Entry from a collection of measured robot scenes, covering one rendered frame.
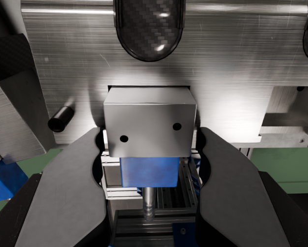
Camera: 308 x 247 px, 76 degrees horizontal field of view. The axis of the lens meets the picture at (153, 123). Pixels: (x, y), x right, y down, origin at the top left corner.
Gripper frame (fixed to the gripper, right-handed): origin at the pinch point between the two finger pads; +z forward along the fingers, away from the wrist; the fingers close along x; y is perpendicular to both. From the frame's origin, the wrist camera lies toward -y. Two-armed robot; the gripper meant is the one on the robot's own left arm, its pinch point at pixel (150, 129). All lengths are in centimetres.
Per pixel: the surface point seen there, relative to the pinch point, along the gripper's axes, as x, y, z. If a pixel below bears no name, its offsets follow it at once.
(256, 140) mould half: 8.1, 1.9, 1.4
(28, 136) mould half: -11.2, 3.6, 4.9
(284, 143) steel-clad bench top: 18.0, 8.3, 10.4
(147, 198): -0.2, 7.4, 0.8
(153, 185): 0.3, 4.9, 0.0
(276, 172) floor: 90, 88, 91
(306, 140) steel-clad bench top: 20.9, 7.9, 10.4
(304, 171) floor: 110, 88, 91
